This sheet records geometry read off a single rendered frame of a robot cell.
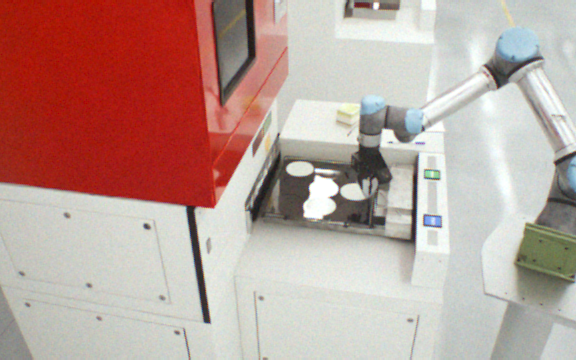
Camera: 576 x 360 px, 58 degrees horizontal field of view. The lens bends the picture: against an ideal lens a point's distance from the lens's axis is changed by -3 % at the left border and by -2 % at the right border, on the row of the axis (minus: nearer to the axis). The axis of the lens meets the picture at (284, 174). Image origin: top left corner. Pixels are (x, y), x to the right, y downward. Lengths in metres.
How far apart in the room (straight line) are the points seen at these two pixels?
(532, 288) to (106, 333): 1.29
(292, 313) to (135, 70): 0.94
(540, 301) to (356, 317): 0.54
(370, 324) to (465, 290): 1.24
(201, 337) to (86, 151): 0.64
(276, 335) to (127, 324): 0.48
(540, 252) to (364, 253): 0.53
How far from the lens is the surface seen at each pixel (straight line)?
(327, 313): 1.70
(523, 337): 2.00
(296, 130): 2.11
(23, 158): 1.45
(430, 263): 1.60
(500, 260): 1.82
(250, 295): 1.72
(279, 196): 1.84
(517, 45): 1.70
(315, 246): 1.76
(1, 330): 2.95
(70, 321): 1.81
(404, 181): 1.99
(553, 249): 1.76
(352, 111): 2.11
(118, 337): 1.76
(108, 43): 1.16
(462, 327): 2.71
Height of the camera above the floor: 1.98
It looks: 33 degrees down
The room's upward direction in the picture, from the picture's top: 1 degrees counter-clockwise
